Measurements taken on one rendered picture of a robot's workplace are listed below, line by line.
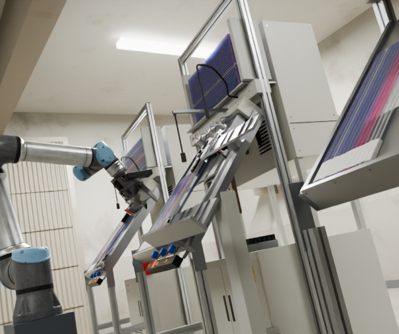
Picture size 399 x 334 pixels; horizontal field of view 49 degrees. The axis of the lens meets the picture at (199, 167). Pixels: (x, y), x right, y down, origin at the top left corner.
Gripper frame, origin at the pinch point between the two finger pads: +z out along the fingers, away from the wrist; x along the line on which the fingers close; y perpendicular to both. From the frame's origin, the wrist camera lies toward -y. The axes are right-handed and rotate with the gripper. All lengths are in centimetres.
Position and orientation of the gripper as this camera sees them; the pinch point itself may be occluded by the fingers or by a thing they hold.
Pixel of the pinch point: (153, 204)
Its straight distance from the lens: 193.7
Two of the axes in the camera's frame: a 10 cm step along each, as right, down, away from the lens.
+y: -6.4, 5.9, -4.9
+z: 6.5, 7.6, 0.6
